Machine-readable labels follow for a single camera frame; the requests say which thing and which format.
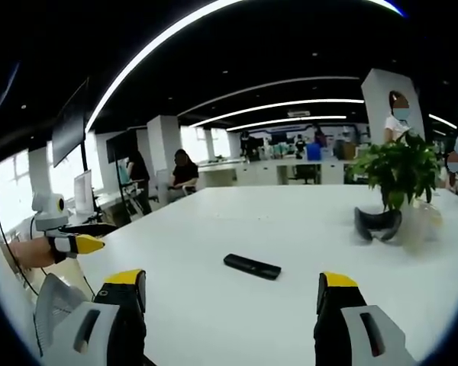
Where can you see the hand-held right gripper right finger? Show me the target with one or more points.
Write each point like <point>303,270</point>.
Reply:
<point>336,328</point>

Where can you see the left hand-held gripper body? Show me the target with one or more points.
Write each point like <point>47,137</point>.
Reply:
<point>46,213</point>

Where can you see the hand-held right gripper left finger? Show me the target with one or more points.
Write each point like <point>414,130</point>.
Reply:
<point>116,331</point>

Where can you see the black remote control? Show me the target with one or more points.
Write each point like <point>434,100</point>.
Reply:
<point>252,266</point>

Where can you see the white desk monitor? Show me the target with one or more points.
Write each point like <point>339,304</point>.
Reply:
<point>84,192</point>

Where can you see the small black screen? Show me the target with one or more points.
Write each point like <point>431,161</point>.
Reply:
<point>121,146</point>

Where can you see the black headset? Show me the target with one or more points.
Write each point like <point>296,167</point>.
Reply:
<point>378,226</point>

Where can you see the clear plastic wrapper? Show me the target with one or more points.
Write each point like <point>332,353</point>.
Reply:
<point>420,226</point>

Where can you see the black office chair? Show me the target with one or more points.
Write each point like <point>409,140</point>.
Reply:
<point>304,173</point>

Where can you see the green potted plant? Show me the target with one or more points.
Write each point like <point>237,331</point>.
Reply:
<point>398,167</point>

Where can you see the white counter row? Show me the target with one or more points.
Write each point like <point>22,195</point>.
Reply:
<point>259,169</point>

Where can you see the brown cardboard box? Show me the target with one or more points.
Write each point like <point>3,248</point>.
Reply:
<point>350,151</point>

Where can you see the blue bin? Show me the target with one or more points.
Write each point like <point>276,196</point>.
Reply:
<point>314,151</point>

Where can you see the long curved ceiling light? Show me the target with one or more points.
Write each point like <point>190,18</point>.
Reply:
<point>145,57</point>

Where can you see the white ceiling light strip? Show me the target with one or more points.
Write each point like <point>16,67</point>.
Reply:
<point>275,106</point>
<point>286,122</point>

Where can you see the large black wall screen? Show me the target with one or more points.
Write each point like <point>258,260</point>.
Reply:
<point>69,129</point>

